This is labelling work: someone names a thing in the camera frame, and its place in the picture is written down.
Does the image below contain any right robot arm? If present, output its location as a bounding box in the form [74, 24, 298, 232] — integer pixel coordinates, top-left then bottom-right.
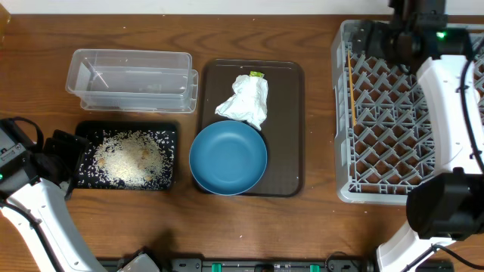
[352, 0, 483, 271]

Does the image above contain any dark brown serving tray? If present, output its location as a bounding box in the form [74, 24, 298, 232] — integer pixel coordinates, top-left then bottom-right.
[197, 59, 305, 197]

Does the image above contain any clear plastic bin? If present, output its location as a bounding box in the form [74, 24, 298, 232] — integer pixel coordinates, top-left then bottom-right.
[66, 49, 198, 113]

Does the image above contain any large blue plate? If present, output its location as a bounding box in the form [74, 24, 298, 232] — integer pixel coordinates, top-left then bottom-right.
[189, 120, 268, 196]

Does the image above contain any black tray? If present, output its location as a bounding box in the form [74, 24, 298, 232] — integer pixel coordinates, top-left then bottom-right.
[74, 120, 179, 191]

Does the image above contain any wooden chopstick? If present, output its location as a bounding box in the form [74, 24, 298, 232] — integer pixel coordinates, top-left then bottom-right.
[347, 50, 357, 128]

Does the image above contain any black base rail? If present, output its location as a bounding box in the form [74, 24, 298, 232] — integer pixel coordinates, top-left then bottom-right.
[100, 257, 455, 272]

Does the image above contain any grey dishwasher rack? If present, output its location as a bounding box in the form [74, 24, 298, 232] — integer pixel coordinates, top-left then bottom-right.
[330, 19, 484, 207]

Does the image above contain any green wrapper scrap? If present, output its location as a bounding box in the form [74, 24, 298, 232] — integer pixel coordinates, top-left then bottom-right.
[249, 71, 265, 78]

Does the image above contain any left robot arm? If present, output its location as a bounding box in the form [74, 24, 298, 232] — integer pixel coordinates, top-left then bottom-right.
[1, 117, 105, 271]

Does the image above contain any white napkin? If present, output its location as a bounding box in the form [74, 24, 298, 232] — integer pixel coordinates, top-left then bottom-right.
[215, 74, 268, 131]

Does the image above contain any pile of rice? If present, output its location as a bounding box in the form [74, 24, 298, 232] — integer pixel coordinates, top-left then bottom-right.
[78, 129, 175, 189]

